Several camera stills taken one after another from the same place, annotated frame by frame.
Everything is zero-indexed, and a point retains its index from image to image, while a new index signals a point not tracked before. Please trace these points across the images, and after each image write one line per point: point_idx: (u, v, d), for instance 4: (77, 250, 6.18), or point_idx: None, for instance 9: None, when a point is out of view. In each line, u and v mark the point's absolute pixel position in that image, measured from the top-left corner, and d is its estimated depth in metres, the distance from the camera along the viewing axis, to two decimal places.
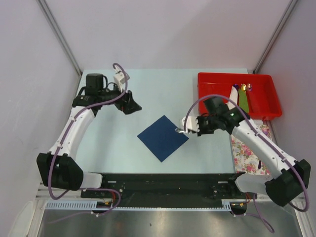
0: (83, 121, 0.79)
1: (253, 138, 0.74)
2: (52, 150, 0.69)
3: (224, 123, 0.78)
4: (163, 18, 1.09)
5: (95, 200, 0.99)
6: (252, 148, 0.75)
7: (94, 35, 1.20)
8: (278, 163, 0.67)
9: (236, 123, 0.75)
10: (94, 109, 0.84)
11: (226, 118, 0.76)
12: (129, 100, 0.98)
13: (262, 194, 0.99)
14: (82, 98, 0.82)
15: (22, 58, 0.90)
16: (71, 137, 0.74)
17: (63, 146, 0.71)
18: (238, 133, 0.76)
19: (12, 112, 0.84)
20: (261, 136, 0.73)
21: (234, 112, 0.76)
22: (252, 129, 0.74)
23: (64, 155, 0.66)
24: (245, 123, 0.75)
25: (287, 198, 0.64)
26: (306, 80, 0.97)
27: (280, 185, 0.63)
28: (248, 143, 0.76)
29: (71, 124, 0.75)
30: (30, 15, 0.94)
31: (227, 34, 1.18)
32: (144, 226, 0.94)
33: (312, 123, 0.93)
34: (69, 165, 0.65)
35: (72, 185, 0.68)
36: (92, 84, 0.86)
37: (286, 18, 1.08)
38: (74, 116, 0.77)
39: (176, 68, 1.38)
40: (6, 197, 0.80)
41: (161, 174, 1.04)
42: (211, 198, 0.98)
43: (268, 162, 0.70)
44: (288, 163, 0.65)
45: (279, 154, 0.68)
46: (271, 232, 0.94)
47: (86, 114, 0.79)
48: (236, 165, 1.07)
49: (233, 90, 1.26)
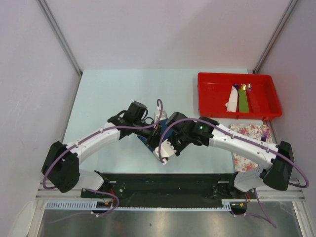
0: (108, 138, 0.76)
1: (232, 142, 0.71)
2: (67, 145, 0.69)
3: (198, 138, 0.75)
4: (163, 18, 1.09)
5: (95, 200, 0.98)
6: (235, 151, 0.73)
7: (94, 36, 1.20)
8: (265, 156, 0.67)
9: (209, 134, 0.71)
10: (122, 133, 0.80)
11: (198, 134, 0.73)
12: (156, 134, 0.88)
13: (262, 194, 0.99)
14: (118, 119, 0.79)
15: (22, 58, 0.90)
16: (90, 143, 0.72)
17: (79, 146, 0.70)
18: (216, 142, 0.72)
19: (12, 112, 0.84)
20: (239, 136, 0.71)
21: (201, 125, 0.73)
22: (227, 134, 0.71)
23: (74, 154, 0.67)
24: (217, 132, 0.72)
25: (287, 183, 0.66)
26: (306, 80, 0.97)
27: (278, 176, 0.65)
28: (228, 148, 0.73)
29: (97, 134, 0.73)
30: (30, 15, 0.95)
31: (227, 35, 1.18)
32: (144, 226, 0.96)
33: (312, 124, 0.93)
34: (72, 165, 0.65)
35: (62, 185, 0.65)
36: (132, 111, 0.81)
37: (286, 17, 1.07)
38: (102, 129, 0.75)
39: (176, 68, 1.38)
40: (7, 197, 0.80)
41: (161, 174, 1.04)
42: (211, 198, 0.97)
43: (256, 158, 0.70)
44: (273, 151, 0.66)
45: (261, 147, 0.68)
46: (275, 226, 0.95)
47: (114, 133, 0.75)
48: (236, 165, 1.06)
49: (233, 90, 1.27)
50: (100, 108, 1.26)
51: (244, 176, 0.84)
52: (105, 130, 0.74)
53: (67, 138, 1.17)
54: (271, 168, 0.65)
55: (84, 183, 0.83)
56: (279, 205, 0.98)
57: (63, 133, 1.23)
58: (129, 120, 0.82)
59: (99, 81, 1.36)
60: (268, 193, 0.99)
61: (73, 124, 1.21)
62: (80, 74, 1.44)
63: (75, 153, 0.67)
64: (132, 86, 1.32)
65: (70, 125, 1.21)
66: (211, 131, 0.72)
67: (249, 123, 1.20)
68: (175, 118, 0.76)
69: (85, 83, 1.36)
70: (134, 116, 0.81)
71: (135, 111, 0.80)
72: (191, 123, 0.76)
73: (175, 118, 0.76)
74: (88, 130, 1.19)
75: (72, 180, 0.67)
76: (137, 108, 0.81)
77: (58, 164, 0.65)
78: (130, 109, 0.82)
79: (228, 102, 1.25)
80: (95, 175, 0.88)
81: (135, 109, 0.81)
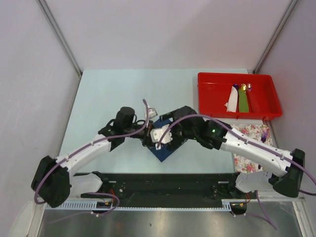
0: (99, 150, 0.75)
1: (246, 148, 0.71)
2: (57, 160, 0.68)
3: (209, 141, 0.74)
4: (163, 18, 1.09)
5: (95, 200, 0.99)
6: (248, 157, 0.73)
7: (94, 36, 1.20)
8: (279, 163, 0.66)
9: (222, 138, 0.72)
10: (112, 144, 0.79)
11: (211, 136, 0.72)
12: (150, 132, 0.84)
13: (262, 194, 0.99)
14: (108, 131, 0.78)
15: (22, 58, 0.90)
16: (80, 157, 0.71)
17: (68, 161, 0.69)
18: (228, 147, 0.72)
19: (12, 112, 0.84)
20: (253, 141, 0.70)
21: (215, 128, 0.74)
22: (241, 139, 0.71)
23: (64, 168, 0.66)
24: (231, 136, 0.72)
25: (298, 190, 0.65)
26: (306, 81, 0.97)
27: (291, 183, 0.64)
28: (241, 153, 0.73)
29: (87, 146, 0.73)
30: (30, 15, 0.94)
31: (227, 35, 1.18)
32: (144, 226, 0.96)
33: (312, 124, 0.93)
34: (62, 179, 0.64)
35: (53, 200, 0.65)
36: (119, 120, 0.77)
37: (286, 17, 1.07)
38: (93, 141, 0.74)
39: (176, 68, 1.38)
40: (7, 198, 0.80)
41: (162, 175, 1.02)
42: (211, 198, 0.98)
43: (269, 165, 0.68)
44: (289, 160, 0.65)
45: (275, 154, 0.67)
46: (275, 228, 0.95)
47: (105, 143, 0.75)
48: (236, 165, 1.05)
49: (233, 90, 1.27)
50: (100, 108, 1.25)
51: (249, 178, 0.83)
52: (95, 142, 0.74)
53: (67, 138, 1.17)
54: (286, 176, 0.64)
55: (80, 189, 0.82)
56: (279, 205, 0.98)
57: (63, 133, 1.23)
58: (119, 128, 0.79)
59: (99, 81, 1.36)
60: (268, 193, 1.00)
61: (73, 124, 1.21)
62: (80, 74, 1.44)
63: (65, 168, 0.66)
64: (132, 86, 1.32)
65: (70, 126, 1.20)
66: (223, 136, 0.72)
67: (249, 123, 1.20)
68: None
69: (85, 83, 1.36)
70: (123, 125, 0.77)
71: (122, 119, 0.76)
72: (204, 124, 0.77)
73: (188, 114, 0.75)
74: (88, 130, 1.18)
75: (62, 194, 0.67)
76: (122, 117, 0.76)
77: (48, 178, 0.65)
78: (118, 118, 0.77)
79: (228, 102, 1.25)
80: (91, 179, 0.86)
81: (121, 118, 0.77)
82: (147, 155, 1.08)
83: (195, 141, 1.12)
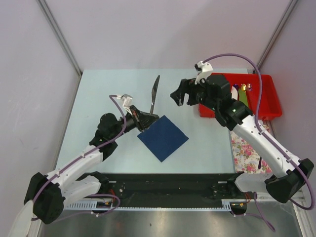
0: (91, 162, 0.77)
1: (257, 138, 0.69)
2: (48, 176, 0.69)
3: (224, 118, 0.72)
4: (162, 18, 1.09)
5: (95, 199, 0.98)
6: (255, 147, 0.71)
7: (94, 36, 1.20)
8: (283, 164, 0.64)
9: (239, 120, 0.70)
10: (104, 154, 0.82)
11: (229, 113, 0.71)
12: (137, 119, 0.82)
13: (262, 194, 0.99)
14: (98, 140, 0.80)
15: (22, 58, 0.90)
16: (71, 171, 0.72)
17: (60, 176, 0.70)
18: (240, 131, 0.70)
19: (12, 112, 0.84)
20: (266, 135, 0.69)
21: (236, 108, 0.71)
22: (256, 128, 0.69)
23: (55, 184, 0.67)
24: (248, 121, 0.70)
25: (289, 197, 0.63)
26: (305, 81, 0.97)
27: (285, 188, 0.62)
28: (250, 142, 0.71)
29: (78, 159, 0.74)
30: (30, 15, 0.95)
31: (227, 35, 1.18)
32: (144, 226, 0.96)
33: (312, 124, 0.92)
34: (55, 195, 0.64)
35: (46, 217, 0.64)
36: (102, 131, 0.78)
37: (286, 18, 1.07)
38: (84, 153, 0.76)
39: (176, 68, 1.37)
40: (7, 198, 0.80)
41: (162, 174, 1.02)
42: (211, 198, 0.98)
43: (273, 162, 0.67)
44: (294, 164, 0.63)
45: (284, 154, 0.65)
46: (273, 230, 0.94)
47: (96, 155, 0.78)
48: (236, 165, 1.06)
49: (233, 90, 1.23)
50: (100, 108, 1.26)
51: (250, 178, 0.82)
52: (86, 154, 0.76)
53: (67, 138, 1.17)
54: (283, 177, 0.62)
55: (82, 192, 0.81)
56: (279, 205, 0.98)
57: (63, 133, 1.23)
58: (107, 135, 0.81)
59: (99, 81, 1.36)
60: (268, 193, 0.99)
61: (73, 125, 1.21)
62: (80, 74, 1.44)
63: (56, 184, 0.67)
64: (132, 86, 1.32)
65: (70, 126, 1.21)
66: (241, 118, 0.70)
67: None
68: (222, 85, 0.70)
69: (85, 83, 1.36)
70: (109, 133, 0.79)
71: (105, 131, 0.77)
72: (230, 100, 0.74)
73: (221, 85, 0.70)
74: (88, 130, 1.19)
75: (56, 210, 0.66)
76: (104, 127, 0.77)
77: (41, 195, 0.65)
78: (99, 130, 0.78)
79: None
80: (88, 183, 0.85)
81: (103, 129, 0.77)
82: (147, 155, 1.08)
83: (195, 140, 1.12)
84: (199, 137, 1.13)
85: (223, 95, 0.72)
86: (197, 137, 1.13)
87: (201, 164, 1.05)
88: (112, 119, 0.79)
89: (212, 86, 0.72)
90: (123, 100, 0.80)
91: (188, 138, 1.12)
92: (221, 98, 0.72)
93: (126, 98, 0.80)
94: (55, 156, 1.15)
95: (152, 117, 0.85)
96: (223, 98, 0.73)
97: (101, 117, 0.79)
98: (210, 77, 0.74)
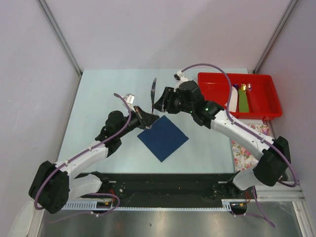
0: (97, 155, 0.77)
1: (232, 128, 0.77)
2: (57, 164, 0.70)
3: (201, 118, 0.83)
4: (162, 18, 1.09)
5: (95, 200, 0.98)
6: (233, 137, 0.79)
7: (94, 36, 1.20)
8: (257, 145, 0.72)
9: (213, 117, 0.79)
10: (109, 150, 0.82)
11: (204, 113, 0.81)
12: (139, 115, 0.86)
13: (262, 194, 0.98)
14: (105, 137, 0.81)
15: (22, 58, 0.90)
16: (79, 162, 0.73)
17: (68, 165, 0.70)
18: (216, 126, 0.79)
19: (12, 112, 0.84)
20: (238, 123, 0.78)
21: (209, 107, 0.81)
22: (228, 119, 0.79)
23: (64, 173, 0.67)
24: (220, 116, 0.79)
25: (273, 176, 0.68)
26: (305, 80, 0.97)
27: (266, 165, 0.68)
28: (227, 133, 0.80)
29: (85, 152, 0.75)
30: (30, 14, 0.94)
31: (227, 34, 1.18)
32: (144, 226, 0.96)
33: (312, 124, 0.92)
34: (62, 183, 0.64)
35: (51, 206, 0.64)
36: (111, 126, 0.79)
37: (287, 17, 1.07)
38: (91, 146, 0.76)
39: (176, 68, 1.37)
40: (7, 197, 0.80)
41: (161, 175, 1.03)
42: (211, 198, 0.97)
43: (250, 146, 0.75)
44: (267, 142, 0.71)
45: (257, 137, 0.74)
46: (273, 226, 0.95)
47: (102, 149, 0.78)
48: (236, 165, 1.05)
49: (233, 90, 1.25)
50: (100, 108, 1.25)
51: (243, 175, 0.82)
52: (93, 148, 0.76)
53: (67, 138, 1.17)
54: (262, 157, 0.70)
55: (81, 190, 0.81)
56: (279, 205, 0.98)
57: (63, 133, 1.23)
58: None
59: (99, 81, 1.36)
60: (268, 193, 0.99)
61: (73, 125, 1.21)
62: (80, 74, 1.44)
63: (65, 172, 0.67)
64: (132, 86, 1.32)
65: (70, 125, 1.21)
66: (214, 114, 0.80)
67: (249, 123, 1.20)
68: (192, 90, 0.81)
69: (85, 83, 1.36)
70: (116, 129, 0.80)
71: (112, 127, 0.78)
72: (203, 101, 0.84)
73: (191, 89, 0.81)
74: (88, 130, 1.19)
75: (62, 199, 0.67)
76: (111, 123, 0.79)
77: (47, 184, 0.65)
78: (107, 126, 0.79)
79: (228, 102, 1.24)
80: (90, 180, 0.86)
81: (112, 124, 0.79)
82: (147, 154, 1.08)
83: (195, 141, 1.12)
84: (199, 137, 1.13)
85: (195, 97, 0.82)
86: (197, 137, 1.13)
87: (201, 163, 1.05)
88: (118, 117, 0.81)
89: (184, 92, 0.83)
90: (126, 99, 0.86)
91: (188, 138, 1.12)
92: (194, 100, 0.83)
93: (128, 96, 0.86)
94: (55, 156, 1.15)
95: (153, 118, 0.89)
96: (196, 100, 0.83)
97: (111, 113, 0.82)
98: (181, 84, 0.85)
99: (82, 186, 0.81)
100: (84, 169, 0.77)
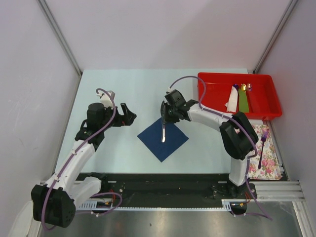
0: (83, 156, 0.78)
1: (201, 113, 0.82)
2: (47, 184, 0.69)
3: (181, 113, 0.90)
4: (163, 18, 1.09)
5: (95, 200, 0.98)
6: (205, 122, 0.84)
7: (95, 36, 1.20)
8: (219, 120, 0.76)
9: (187, 108, 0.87)
10: (94, 144, 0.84)
11: (182, 109, 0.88)
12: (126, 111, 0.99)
13: (262, 194, 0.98)
14: (85, 133, 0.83)
15: (22, 58, 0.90)
16: (68, 171, 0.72)
17: (60, 180, 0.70)
18: (192, 115, 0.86)
19: (12, 112, 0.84)
20: (207, 108, 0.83)
21: (187, 103, 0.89)
22: (199, 106, 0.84)
23: (59, 189, 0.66)
24: (194, 106, 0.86)
25: (235, 145, 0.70)
26: (305, 80, 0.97)
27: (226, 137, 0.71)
28: (201, 120, 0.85)
29: (71, 157, 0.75)
30: (30, 15, 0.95)
31: (227, 35, 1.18)
32: (144, 226, 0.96)
33: (311, 124, 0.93)
34: (61, 199, 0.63)
35: (62, 222, 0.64)
36: (92, 119, 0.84)
37: (287, 17, 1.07)
38: (74, 150, 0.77)
39: (176, 68, 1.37)
40: (7, 197, 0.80)
41: (161, 174, 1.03)
42: (211, 198, 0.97)
43: (216, 124, 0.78)
44: (227, 116, 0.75)
45: (219, 114, 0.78)
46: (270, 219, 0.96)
47: (86, 148, 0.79)
48: None
49: (233, 90, 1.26)
50: None
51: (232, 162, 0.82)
52: (77, 150, 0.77)
53: (67, 138, 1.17)
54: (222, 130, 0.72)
55: (84, 195, 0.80)
56: (279, 205, 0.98)
57: (63, 133, 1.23)
58: (93, 127, 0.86)
59: (99, 82, 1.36)
60: (268, 193, 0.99)
61: (73, 124, 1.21)
62: (80, 74, 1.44)
63: (59, 187, 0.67)
64: (132, 86, 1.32)
65: (70, 125, 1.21)
66: (189, 106, 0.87)
67: None
68: (172, 93, 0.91)
69: (85, 83, 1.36)
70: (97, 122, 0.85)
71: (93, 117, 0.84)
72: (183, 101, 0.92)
73: (171, 93, 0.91)
74: None
75: (69, 211, 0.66)
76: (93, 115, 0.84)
77: (48, 204, 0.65)
78: (89, 120, 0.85)
79: (228, 102, 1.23)
80: (90, 183, 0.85)
81: (93, 117, 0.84)
82: (148, 154, 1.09)
83: (195, 140, 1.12)
84: (199, 137, 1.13)
85: (175, 98, 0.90)
86: (197, 138, 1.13)
87: (201, 164, 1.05)
88: (100, 112, 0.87)
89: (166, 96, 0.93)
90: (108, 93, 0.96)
91: (188, 138, 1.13)
92: (175, 101, 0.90)
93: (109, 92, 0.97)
94: (55, 156, 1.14)
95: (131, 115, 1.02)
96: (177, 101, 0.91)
97: (91, 106, 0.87)
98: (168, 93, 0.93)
99: (81, 188, 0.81)
100: (77, 176, 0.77)
